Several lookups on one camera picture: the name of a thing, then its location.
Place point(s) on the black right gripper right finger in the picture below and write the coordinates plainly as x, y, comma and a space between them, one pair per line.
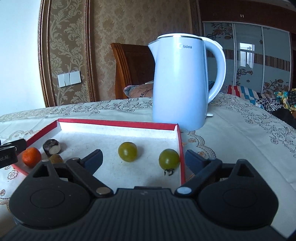
205, 171

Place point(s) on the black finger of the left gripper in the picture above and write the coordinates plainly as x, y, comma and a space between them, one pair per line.
9, 152

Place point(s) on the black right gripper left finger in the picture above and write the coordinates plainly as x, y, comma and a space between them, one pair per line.
83, 169

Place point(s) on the dark water chestnut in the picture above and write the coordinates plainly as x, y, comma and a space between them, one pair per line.
51, 147

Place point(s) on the patterned pillow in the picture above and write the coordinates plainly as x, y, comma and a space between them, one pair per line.
136, 91

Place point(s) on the colourful zigzag blanket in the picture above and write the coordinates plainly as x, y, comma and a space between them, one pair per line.
268, 102

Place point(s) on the white wall light switch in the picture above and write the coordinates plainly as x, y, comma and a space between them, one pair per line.
67, 79

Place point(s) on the red shallow cardboard tray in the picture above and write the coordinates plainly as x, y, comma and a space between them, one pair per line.
79, 137

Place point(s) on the small orange tangerine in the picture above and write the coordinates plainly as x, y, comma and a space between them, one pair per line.
31, 157

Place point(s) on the green tomato without stem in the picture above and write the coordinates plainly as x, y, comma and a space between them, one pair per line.
127, 151

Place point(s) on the white electric kettle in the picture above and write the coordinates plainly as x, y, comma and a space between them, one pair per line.
189, 73

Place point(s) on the tan longan fruit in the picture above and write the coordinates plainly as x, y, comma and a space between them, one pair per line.
56, 159

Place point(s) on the green tomato with stem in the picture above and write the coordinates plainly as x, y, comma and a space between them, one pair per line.
169, 160

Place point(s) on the floral sliding wardrobe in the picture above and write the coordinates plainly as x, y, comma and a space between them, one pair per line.
257, 57

